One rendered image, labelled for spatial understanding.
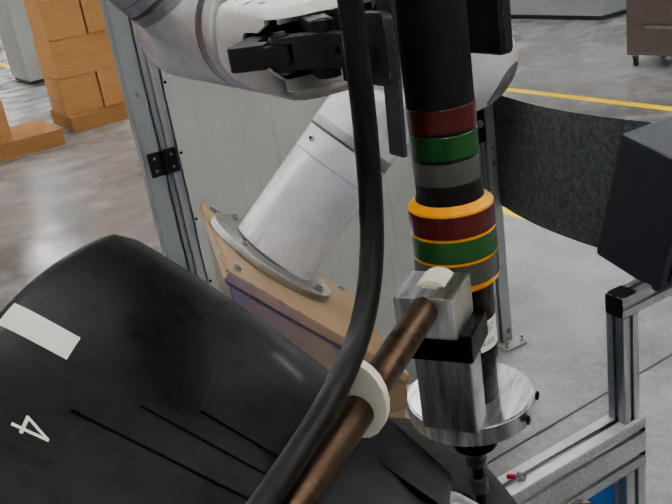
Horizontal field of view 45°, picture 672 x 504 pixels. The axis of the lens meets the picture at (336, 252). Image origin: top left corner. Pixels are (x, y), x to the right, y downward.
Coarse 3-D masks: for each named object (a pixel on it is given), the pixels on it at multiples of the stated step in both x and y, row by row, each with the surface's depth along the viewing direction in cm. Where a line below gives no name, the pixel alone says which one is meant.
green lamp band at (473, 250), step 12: (480, 240) 40; (492, 240) 41; (420, 252) 41; (432, 252) 40; (444, 252) 40; (456, 252) 40; (468, 252) 40; (480, 252) 40; (492, 252) 41; (444, 264) 40; (456, 264) 40
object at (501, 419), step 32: (416, 288) 39; (448, 288) 38; (448, 320) 38; (480, 320) 40; (416, 352) 40; (448, 352) 39; (416, 384) 47; (448, 384) 41; (480, 384) 42; (512, 384) 46; (416, 416) 44; (448, 416) 42; (480, 416) 42; (512, 416) 43
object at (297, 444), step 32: (352, 0) 29; (352, 32) 30; (352, 64) 30; (352, 96) 31; (352, 320) 31; (352, 352) 30; (352, 384) 31; (384, 384) 31; (320, 416) 28; (384, 416) 31; (288, 448) 26; (288, 480) 25
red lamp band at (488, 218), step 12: (492, 204) 40; (408, 216) 41; (468, 216) 39; (480, 216) 40; (492, 216) 40; (420, 228) 40; (432, 228) 40; (444, 228) 40; (456, 228) 39; (468, 228) 40; (480, 228) 40; (432, 240) 40; (444, 240) 40
